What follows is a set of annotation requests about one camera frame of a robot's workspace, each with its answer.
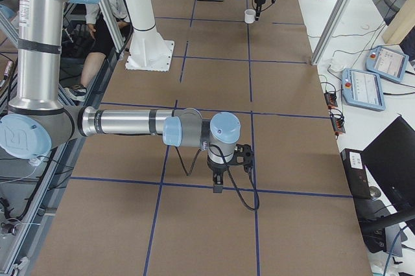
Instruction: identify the seated person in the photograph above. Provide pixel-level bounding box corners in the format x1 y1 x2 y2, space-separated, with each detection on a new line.
64 0 131 102

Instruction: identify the black laptop computer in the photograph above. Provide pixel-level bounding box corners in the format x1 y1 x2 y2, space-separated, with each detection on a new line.
362 116 414 210

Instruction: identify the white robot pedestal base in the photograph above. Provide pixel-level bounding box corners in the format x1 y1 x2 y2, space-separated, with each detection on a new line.
124 0 174 72

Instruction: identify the teach pendant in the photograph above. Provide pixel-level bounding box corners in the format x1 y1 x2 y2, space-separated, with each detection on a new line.
366 46 409 83
342 68 386 111

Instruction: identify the black cable connector box left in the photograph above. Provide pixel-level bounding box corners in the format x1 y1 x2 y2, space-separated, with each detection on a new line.
324 91 338 109

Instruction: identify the black cable connector box right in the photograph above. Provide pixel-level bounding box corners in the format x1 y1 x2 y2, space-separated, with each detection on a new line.
331 117 346 136

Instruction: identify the teach pendant near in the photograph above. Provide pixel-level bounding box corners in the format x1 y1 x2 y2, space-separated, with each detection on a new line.
342 68 386 111

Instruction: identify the black cable connector box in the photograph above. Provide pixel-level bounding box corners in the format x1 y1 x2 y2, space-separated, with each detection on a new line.
331 117 346 136
324 91 338 109

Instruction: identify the black box with white label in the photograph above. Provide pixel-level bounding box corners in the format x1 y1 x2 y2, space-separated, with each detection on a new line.
340 148 371 200

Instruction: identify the teach pendant far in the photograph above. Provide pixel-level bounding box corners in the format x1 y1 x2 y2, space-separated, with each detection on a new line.
366 46 409 83

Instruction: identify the white plastic cup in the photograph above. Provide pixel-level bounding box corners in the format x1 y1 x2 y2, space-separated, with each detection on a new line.
244 9 256 24

